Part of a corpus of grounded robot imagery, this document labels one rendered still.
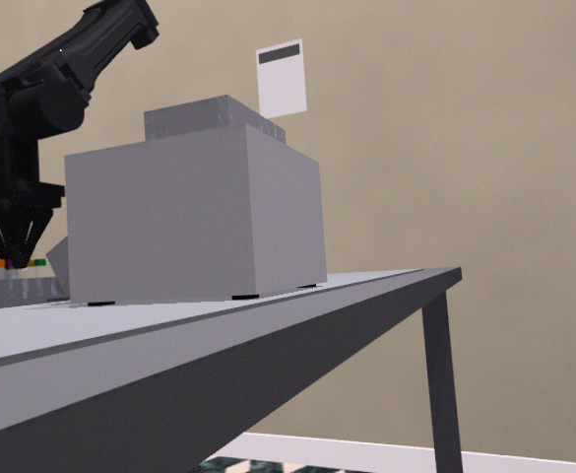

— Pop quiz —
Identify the small tube with violet cap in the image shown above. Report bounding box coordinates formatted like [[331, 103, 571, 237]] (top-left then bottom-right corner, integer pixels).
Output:
[[7, 259, 19, 279]]

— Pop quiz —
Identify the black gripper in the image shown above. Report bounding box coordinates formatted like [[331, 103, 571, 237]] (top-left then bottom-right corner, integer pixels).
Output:
[[0, 144, 65, 270]]

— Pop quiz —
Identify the grey bench mat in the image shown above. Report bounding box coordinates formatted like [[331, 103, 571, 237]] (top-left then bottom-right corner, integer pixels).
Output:
[[0, 269, 424, 367]]

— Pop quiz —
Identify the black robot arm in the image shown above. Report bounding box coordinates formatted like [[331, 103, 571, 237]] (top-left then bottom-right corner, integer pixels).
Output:
[[0, 0, 160, 182]]

